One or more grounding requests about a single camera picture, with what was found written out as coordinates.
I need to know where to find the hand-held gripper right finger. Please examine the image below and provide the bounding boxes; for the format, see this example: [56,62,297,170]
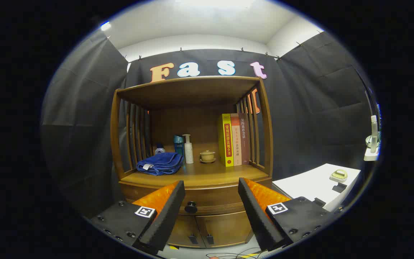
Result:
[238,177,331,251]

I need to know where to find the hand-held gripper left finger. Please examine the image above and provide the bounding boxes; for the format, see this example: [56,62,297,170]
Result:
[91,181,186,255]

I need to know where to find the wooden drawer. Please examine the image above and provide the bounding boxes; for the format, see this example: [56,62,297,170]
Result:
[119,179,272,216]

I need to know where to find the wooden cabinet door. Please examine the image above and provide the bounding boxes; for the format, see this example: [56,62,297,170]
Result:
[195,210,254,249]
[167,215,206,249]

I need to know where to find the white side cabinet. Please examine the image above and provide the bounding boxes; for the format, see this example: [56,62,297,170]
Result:
[272,163,362,213]

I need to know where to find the wooden cabinet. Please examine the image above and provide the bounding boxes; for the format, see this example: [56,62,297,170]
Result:
[110,76,274,249]

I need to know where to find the blue folded towel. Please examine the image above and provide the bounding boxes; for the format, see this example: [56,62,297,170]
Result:
[136,152,184,176]

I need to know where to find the white pump bottle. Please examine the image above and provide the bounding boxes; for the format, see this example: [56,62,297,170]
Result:
[183,134,194,164]

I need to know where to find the tall blue bottle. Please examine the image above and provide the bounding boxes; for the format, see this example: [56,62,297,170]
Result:
[174,135,185,164]

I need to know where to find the beige lidded teacup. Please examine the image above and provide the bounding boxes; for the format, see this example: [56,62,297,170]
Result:
[199,150,216,164]

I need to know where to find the beige and orange book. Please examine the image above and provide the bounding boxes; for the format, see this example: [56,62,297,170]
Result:
[230,113,242,166]

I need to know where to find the brown book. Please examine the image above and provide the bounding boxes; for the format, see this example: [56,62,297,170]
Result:
[238,113,250,165]

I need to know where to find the yellow book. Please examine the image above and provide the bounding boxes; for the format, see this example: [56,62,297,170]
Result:
[217,114,235,167]

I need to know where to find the yellow-green soap dish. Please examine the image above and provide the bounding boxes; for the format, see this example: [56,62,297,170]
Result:
[329,169,348,183]

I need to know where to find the black backdrop cloth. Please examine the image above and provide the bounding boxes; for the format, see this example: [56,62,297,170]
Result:
[41,31,376,216]

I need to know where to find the slim white bottle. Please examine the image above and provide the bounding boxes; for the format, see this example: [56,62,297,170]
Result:
[370,115,378,154]

